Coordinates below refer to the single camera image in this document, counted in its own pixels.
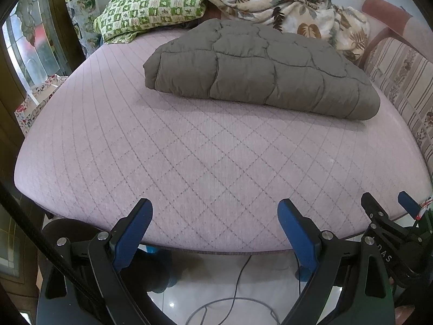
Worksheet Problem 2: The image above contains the grey quilted puffer jacket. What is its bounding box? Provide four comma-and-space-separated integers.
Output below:
143, 19, 380, 120

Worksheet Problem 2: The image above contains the pink quilted mattress cover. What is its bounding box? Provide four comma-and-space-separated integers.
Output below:
14, 31, 432, 253

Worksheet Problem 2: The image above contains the striped floral sofa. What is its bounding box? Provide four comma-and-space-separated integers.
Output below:
359, 0, 432, 172

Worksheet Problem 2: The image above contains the white patterned paper bag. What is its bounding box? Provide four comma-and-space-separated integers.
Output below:
15, 74, 67, 136

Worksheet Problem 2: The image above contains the floral beige blanket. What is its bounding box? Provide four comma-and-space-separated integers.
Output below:
208, 0, 370, 62

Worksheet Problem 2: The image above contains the stained glass door panel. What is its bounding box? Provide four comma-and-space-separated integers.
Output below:
2, 0, 71, 92

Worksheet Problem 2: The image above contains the floral fabric behind pillow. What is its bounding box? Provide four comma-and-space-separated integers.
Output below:
65, 0, 102, 59

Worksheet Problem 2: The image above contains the green white checked pillow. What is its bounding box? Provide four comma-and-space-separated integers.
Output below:
93, 0, 206, 44

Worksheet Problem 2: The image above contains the black cable near lens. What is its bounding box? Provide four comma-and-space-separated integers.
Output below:
0, 180, 112, 322

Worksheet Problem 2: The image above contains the grey cable on floor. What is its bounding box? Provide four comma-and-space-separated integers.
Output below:
183, 254, 282, 325

